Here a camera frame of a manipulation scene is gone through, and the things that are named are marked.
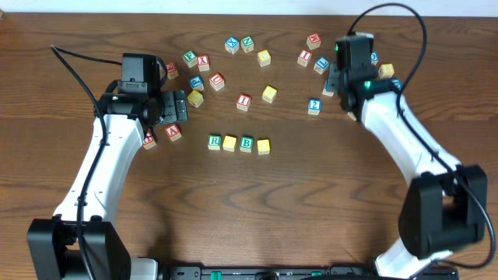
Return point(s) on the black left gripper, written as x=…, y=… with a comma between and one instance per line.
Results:
x=175, y=106

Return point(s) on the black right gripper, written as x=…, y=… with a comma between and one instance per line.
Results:
x=333, y=78

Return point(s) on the green R block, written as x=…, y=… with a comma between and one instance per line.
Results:
x=214, y=142

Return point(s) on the yellow O block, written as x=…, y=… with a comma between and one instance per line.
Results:
x=229, y=143

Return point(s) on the green B block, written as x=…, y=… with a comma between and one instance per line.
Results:
x=246, y=144

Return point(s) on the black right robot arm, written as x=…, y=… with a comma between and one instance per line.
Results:
x=445, y=207

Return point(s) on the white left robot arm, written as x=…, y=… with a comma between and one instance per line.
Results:
x=80, y=240

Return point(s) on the blue T block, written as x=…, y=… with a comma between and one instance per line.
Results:
x=326, y=92

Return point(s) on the red A block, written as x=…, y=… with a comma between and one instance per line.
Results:
x=173, y=132

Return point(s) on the yellow G block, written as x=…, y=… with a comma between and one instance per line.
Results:
x=195, y=98

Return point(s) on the blue L block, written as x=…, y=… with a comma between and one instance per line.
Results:
x=321, y=65

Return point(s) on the yellow K block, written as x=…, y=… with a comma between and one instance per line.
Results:
x=352, y=116

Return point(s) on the blue P block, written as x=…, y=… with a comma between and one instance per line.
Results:
x=196, y=83

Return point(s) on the red block far left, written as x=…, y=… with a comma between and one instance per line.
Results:
x=172, y=71

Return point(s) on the blue 2 block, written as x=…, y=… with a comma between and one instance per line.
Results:
x=314, y=107

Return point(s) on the blue D block far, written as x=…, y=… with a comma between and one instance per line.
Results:
x=374, y=58

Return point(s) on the blue d block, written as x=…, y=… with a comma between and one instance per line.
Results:
x=397, y=83
x=374, y=58

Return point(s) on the red U block lower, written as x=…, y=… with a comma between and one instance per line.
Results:
x=149, y=141

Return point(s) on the red u block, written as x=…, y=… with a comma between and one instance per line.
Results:
x=149, y=141
x=217, y=81

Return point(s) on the yellow 8 block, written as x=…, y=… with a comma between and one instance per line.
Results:
x=386, y=71

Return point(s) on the red I block upper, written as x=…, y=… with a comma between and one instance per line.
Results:
x=304, y=58

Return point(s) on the red i block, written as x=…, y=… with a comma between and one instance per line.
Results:
x=304, y=58
x=243, y=102

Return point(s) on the red U block upper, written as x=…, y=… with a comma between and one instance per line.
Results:
x=217, y=81

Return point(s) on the blue D block right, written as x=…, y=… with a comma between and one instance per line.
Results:
x=397, y=83

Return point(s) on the green F block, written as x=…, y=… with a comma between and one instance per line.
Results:
x=190, y=58

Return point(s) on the red Y block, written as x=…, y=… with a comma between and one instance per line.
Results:
x=203, y=63

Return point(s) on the red I block lower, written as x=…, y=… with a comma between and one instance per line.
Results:
x=243, y=102

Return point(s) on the blue X block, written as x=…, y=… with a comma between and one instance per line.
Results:
x=232, y=45

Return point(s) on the green N block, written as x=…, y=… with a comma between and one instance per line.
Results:
x=247, y=44

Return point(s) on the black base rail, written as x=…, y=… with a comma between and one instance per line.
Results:
x=336, y=271

